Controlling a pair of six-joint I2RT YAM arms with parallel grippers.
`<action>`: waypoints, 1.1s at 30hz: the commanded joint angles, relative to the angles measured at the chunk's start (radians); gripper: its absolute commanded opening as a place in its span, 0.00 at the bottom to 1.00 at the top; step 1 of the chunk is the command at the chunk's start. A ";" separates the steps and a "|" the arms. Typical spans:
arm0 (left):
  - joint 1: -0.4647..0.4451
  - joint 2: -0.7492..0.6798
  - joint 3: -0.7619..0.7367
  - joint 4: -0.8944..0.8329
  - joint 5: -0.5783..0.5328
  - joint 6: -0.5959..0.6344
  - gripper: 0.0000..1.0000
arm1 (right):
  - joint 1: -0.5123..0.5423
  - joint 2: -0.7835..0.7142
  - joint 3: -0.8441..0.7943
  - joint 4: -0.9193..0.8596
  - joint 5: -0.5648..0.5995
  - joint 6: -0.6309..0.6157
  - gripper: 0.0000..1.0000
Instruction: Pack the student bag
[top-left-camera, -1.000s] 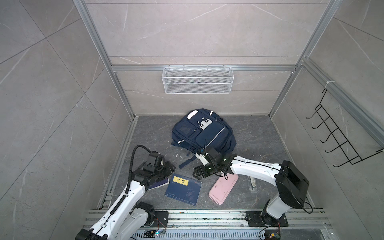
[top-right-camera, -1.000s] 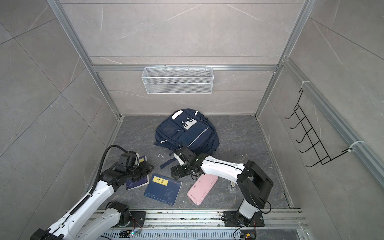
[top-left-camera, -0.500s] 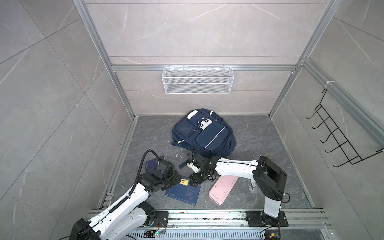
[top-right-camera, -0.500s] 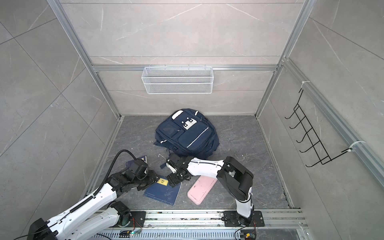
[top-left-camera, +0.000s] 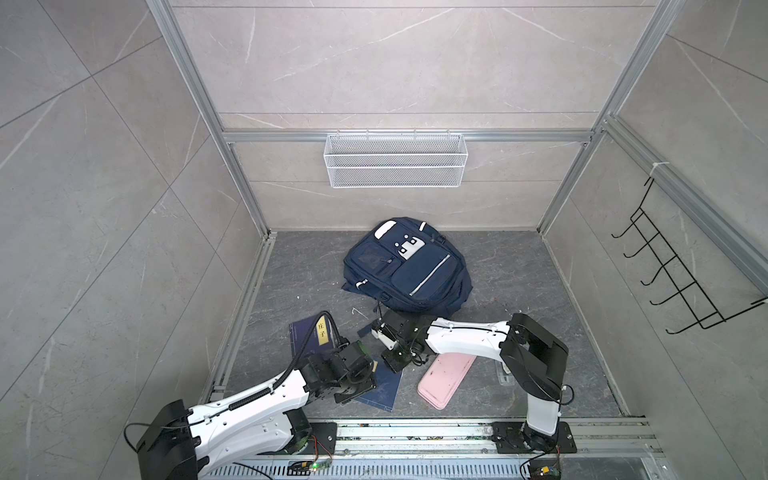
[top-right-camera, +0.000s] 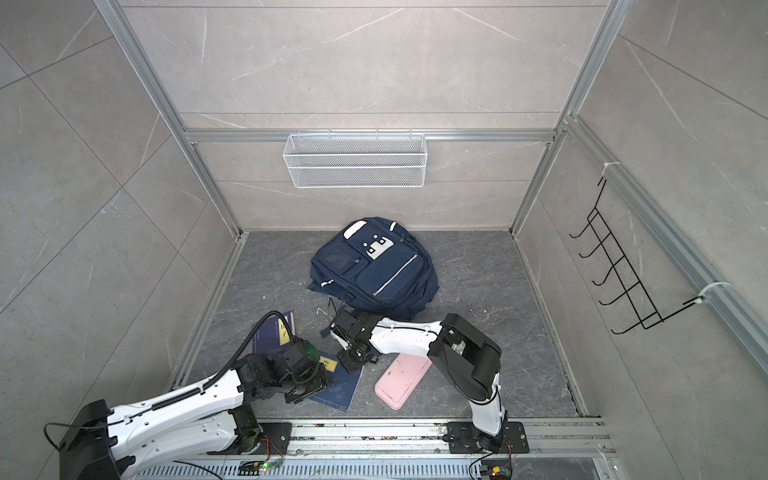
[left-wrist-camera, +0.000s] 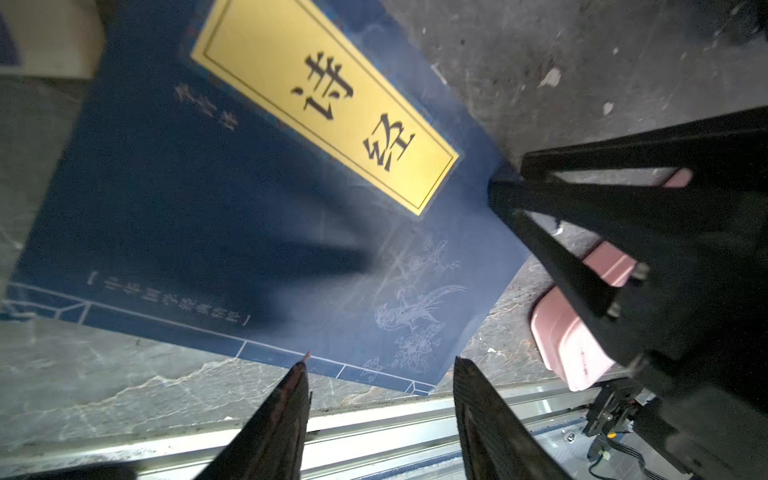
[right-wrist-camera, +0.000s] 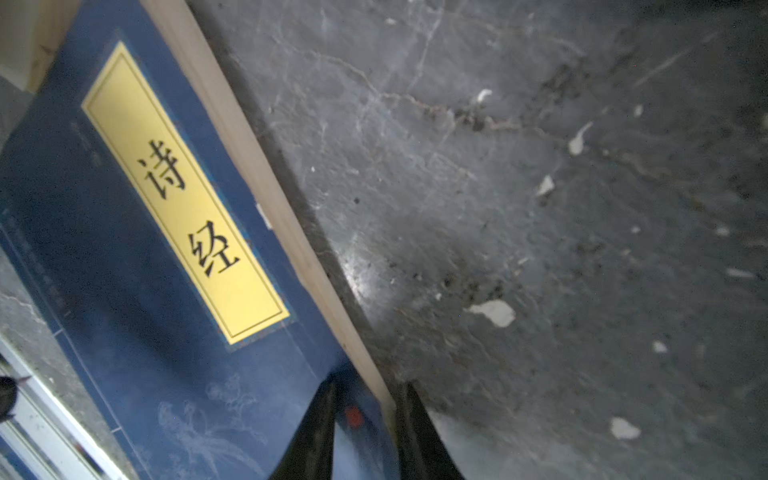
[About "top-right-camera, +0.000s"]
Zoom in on aluminium frame rails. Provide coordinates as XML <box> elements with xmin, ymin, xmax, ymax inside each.
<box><xmin>95</xmin><ymin>1</ymin><xmax>767</xmax><ymax>374</ymax></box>

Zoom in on slotted aluminium floor rail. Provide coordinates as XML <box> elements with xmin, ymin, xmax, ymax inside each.
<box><xmin>134</xmin><ymin>418</ymin><xmax>625</xmax><ymax>479</ymax></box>

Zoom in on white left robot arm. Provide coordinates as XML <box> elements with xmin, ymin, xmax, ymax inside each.
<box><xmin>57</xmin><ymin>338</ymin><xmax>332</xmax><ymax>479</ymax></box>

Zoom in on purple book yellow label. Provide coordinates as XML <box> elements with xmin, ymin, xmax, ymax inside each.
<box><xmin>252</xmin><ymin>311</ymin><xmax>295</xmax><ymax>354</ymax></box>

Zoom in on white wire mesh basket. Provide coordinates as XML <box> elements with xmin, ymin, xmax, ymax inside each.
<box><xmin>283</xmin><ymin>133</ymin><xmax>428</xmax><ymax>189</ymax></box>

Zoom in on blue book yellow label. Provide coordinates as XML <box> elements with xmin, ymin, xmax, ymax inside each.
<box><xmin>310</xmin><ymin>351</ymin><xmax>362</xmax><ymax>412</ymax></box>

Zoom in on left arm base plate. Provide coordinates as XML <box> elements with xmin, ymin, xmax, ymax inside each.
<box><xmin>237</xmin><ymin>422</ymin><xmax>293</xmax><ymax>456</ymax></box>

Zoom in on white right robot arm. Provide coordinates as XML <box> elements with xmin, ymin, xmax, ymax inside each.
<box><xmin>323</xmin><ymin>309</ymin><xmax>507</xmax><ymax>443</ymax></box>

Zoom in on black wire hook rack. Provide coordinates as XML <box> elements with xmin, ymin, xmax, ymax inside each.
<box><xmin>568</xmin><ymin>177</ymin><xmax>705</xmax><ymax>336</ymax></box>

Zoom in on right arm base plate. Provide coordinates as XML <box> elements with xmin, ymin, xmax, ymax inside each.
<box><xmin>442</xmin><ymin>421</ymin><xmax>530</xmax><ymax>455</ymax></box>

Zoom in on navy blue student backpack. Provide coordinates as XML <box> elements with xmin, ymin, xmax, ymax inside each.
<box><xmin>308</xmin><ymin>217</ymin><xmax>439</xmax><ymax>321</ymax></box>

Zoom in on pink pencil case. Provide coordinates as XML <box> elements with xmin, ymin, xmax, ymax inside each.
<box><xmin>374</xmin><ymin>354</ymin><xmax>432</xmax><ymax>410</ymax></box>

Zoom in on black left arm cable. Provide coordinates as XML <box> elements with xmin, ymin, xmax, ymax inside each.
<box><xmin>200</xmin><ymin>310</ymin><xmax>295</xmax><ymax>391</ymax></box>

